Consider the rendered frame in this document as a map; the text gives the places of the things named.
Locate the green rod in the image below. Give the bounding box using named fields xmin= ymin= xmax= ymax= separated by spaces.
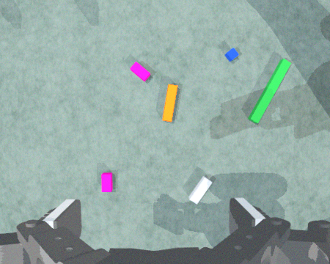
xmin=248 ymin=59 xmax=291 ymax=123

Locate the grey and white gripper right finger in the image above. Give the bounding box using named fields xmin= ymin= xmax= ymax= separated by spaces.
xmin=184 ymin=198 xmax=330 ymax=264

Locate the orange rod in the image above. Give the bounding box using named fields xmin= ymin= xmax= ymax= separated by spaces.
xmin=162 ymin=84 xmax=177 ymax=122

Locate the magenta block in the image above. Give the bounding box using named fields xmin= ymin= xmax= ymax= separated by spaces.
xmin=131 ymin=62 xmax=150 ymax=81
xmin=102 ymin=173 xmax=112 ymax=192

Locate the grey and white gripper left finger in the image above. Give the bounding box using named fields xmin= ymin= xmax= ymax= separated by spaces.
xmin=0 ymin=199 xmax=121 ymax=264

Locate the small blue block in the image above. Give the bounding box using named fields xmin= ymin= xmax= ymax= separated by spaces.
xmin=225 ymin=48 xmax=239 ymax=62

